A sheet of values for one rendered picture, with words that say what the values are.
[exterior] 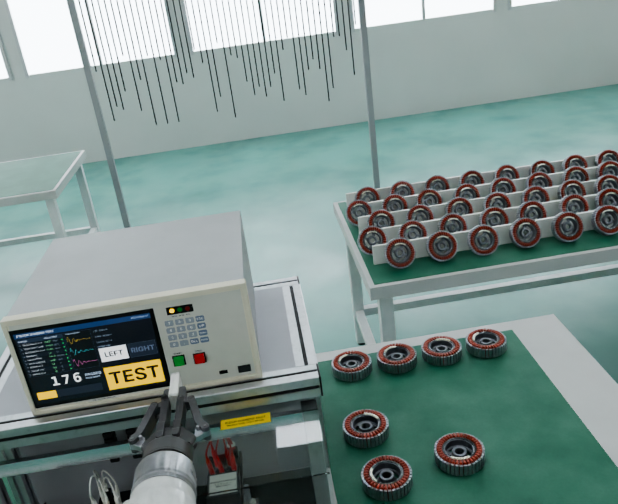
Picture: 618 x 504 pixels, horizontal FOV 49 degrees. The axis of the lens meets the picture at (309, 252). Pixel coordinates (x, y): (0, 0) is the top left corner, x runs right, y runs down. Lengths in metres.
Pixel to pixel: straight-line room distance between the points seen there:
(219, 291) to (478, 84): 6.89
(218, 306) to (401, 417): 0.70
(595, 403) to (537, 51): 6.57
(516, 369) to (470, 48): 6.18
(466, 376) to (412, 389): 0.15
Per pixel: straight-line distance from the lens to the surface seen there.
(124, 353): 1.30
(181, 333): 1.26
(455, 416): 1.76
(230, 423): 1.30
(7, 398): 1.49
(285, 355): 1.37
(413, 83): 7.73
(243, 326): 1.26
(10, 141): 7.94
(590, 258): 2.60
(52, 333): 1.30
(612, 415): 1.81
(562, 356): 2.00
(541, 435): 1.72
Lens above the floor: 1.85
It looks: 24 degrees down
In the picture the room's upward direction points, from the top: 8 degrees counter-clockwise
